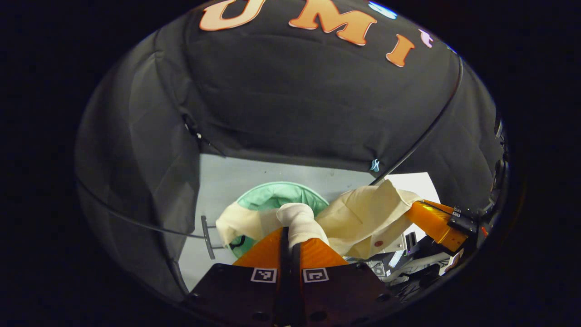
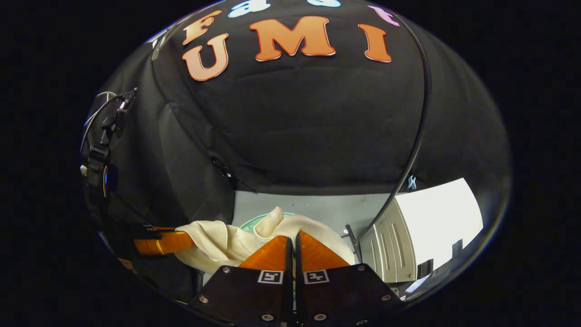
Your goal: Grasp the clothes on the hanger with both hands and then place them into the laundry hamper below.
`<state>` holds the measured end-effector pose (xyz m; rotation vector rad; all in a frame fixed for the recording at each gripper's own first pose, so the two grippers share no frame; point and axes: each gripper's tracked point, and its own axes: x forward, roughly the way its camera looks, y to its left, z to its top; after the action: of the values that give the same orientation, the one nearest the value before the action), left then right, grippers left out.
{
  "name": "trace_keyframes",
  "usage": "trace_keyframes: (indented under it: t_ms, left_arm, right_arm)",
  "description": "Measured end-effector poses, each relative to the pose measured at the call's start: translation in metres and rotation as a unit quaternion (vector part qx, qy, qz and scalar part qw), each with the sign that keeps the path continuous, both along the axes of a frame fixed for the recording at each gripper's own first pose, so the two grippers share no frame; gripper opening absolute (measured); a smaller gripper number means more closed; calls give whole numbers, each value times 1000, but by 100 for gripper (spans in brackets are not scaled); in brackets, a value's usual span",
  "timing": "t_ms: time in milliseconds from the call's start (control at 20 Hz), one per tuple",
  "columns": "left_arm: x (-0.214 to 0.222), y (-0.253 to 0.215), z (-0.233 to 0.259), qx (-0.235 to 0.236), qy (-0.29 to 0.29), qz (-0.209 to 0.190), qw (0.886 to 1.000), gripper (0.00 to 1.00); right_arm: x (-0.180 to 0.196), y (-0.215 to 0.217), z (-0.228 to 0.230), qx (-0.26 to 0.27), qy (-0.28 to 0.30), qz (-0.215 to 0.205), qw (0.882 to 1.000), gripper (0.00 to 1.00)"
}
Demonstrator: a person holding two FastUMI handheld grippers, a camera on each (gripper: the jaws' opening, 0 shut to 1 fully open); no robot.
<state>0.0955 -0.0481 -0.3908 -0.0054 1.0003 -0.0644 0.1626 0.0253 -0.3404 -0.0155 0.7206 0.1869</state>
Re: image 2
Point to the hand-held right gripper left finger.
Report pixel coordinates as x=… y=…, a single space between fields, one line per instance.
x=287 y=295

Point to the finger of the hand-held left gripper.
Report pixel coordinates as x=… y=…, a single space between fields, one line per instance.
x=163 y=243

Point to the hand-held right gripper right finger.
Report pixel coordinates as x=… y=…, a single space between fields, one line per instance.
x=300 y=295

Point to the cream shirt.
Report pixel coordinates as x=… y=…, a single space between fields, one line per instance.
x=218 y=240

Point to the green laundry hamper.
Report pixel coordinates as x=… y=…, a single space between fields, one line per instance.
x=248 y=223

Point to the grey ribbed panel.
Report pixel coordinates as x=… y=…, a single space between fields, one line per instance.
x=390 y=250

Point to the white board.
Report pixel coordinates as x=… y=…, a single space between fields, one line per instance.
x=435 y=218

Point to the black backdrop cloth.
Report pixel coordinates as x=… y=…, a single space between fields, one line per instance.
x=295 y=136

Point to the black clothes rail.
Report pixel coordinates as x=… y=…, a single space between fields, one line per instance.
x=424 y=113

